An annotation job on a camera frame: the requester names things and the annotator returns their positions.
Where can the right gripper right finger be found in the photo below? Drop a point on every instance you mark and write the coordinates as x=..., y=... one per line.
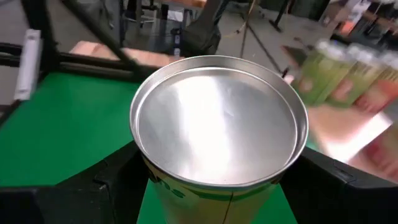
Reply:
x=342, y=202

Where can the white plastic bracket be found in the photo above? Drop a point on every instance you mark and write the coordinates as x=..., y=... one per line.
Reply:
x=28, y=65

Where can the Corn label tin can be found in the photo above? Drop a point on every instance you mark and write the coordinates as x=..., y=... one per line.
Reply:
x=382, y=93

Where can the tin can with silver lid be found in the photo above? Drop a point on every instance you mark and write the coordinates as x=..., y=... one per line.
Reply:
x=217, y=124

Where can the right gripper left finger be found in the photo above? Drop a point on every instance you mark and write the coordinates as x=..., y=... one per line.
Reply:
x=77, y=202

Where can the green label tin can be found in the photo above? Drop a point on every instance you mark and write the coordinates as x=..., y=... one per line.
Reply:
x=354, y=81

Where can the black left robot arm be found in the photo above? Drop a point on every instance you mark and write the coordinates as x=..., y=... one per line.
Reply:
x=200, y=34

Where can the wooden table side board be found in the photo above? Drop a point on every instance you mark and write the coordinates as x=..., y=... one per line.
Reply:
x=90, y=49

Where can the black table frame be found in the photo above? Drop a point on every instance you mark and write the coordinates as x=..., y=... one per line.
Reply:
x=93, y=70

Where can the Oranges label tin can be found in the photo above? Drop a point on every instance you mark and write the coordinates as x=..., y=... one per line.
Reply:
x=320, y=74

